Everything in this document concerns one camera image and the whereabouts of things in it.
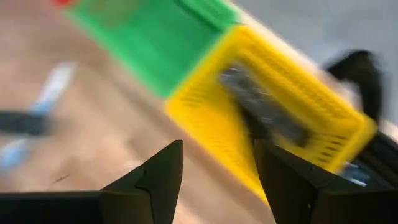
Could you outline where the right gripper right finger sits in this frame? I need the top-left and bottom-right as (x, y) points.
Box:
(253, 139), (398, 224)

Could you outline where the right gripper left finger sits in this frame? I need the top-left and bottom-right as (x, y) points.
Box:
(0, 139), (184, 224)

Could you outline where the blue disposable razor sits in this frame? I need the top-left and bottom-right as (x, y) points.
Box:
(340, 161), (371, 187)

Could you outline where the black comb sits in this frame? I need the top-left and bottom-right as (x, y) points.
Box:
(219, 67), (312, 147)
(0, 111), (52, 137)

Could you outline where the blue toothbrush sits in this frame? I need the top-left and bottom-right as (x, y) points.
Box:
(0, 62), (77, 172)

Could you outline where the black plastic basket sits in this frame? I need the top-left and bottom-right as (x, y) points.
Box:
(338, 130), (398, 191)

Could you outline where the yellow plastic basket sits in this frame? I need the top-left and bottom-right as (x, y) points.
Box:
(164, 24), (379, 203)

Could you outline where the black table edge clamp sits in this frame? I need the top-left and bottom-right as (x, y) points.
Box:
(323, 49), (384, 124)

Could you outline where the green plastic basket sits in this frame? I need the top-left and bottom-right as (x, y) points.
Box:
(63, 0), (242, 99)

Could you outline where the red plastic basket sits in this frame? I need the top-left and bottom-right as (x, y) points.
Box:
(51, 0), (75, 9)

